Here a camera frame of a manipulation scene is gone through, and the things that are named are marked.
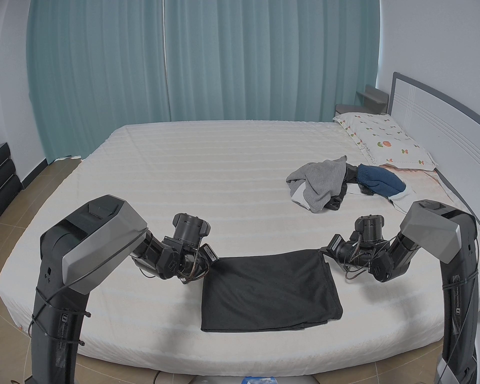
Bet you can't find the white printed pillow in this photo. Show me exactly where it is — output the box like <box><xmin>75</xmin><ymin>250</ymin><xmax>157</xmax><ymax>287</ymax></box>
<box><xmin>333</xmin><ymin>112</ymin><xmax>439</xmax><ymax>172</ymax></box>

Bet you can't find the blue-green curtain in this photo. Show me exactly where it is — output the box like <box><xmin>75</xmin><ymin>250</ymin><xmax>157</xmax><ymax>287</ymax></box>
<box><xmin>164</xmin><ymin>0</ymin><xmax>381</xmax><ymax>123</ymax></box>
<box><xmin>26</xmin><ymin>0</ymin><xmax>171</xmax><ymax>164</ymax></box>

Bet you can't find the dark blue garment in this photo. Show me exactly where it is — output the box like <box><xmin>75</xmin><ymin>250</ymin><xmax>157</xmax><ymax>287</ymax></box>
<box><xmin>355</xmin><ymin>163</ymin><xmax>407</xmax><ymax>198</ymax></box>

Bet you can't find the grey garment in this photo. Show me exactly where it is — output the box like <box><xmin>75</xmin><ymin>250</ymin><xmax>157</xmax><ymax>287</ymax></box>
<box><xmin>286</xmin><ymin>155</ymin><xmax>349</xmax><ymax>214</ymax></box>

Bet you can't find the grey bedside table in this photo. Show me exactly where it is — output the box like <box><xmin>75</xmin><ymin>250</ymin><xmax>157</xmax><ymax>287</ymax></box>
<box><xmin>334</xmin><ymin>84</ymin><xmax>389</xmax><ymax>115</ymax></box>

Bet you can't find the bed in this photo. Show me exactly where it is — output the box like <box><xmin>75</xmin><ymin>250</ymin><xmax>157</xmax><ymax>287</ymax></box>
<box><xmin>0</xmin><ymin>71</ymin><xmax>480</xmax><ymax>377</ymax></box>

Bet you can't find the white knit garment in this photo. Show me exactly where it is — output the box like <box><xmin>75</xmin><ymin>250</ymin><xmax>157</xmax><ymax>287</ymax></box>
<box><xmin>388</xmin><ymin>183</ymin><xmax>418</xmax><ymax>214</ymax></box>

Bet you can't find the black T-shirt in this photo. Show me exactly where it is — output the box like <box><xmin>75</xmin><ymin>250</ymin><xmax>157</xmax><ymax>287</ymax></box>
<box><xmin>200</xmin><ymin>248</ymin><xmax>344</xmax><ymax>333</ymax></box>

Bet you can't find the black garment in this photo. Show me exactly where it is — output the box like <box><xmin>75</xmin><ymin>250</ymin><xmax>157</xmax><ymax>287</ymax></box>
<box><xmin>325</xmin><ymin>162</ymin><xmax>361</xmax><ymax>211</ymax></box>

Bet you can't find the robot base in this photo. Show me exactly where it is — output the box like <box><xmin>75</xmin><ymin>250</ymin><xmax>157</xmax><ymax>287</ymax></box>
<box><xmin>185</xmin><ymin>374</ymin><xmax>289</xmax><ymax>384</ymax></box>

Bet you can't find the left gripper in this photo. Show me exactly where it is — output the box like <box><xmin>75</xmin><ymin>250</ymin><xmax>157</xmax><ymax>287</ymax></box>
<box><xmin>191</xmin><ymin>243</ymin><xmax>220</xmax><ymax>279</ymax></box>

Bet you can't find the black chest of drawers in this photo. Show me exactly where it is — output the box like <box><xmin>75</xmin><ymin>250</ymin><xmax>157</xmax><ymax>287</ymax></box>
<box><xmin>0</xmin><ymin>142</ymin><xmax>22</xmax><ymax>217</ymax></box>

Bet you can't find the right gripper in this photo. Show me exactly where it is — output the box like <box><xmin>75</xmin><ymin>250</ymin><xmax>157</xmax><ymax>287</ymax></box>
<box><xmin>326</xmin><ymin>234</ymin><xmax>350</xmax><ymax>262</ymax></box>

